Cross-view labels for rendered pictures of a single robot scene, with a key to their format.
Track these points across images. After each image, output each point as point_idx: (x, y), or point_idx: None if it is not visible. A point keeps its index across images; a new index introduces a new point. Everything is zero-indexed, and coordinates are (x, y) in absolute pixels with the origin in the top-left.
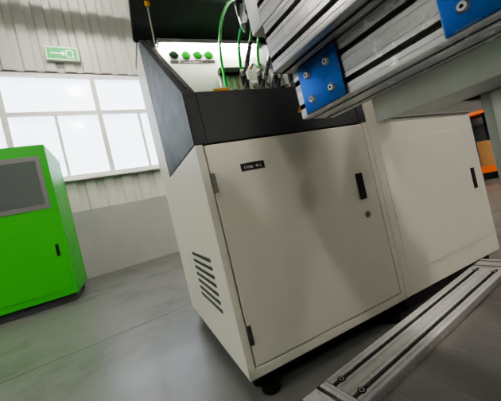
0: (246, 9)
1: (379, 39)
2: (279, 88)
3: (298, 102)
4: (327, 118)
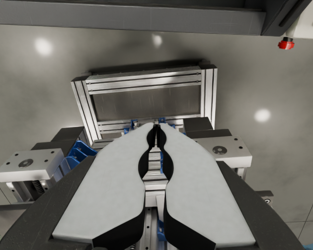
0: (3, 163)
1: None
2: (88, 28)
3: (57, 133)
4: (79, 126)
